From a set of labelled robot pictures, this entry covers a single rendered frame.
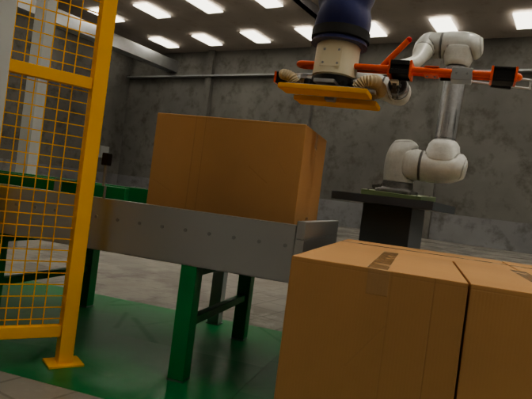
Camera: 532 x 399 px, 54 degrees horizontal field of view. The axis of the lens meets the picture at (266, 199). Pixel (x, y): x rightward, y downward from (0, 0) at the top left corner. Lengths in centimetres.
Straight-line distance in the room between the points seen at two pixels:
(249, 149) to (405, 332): 97
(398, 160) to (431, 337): 157
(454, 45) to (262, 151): 127
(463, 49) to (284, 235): 149
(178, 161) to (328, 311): 101
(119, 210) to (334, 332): 100
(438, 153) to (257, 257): 125
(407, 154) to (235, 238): 121
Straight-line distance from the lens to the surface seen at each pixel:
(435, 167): 266
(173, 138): 205
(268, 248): 172
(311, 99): 214
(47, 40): 494
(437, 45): 283
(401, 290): 121
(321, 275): 123
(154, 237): 188
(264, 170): 189
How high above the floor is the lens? 67
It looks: level
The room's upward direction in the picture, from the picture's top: 7 degrees clockwise
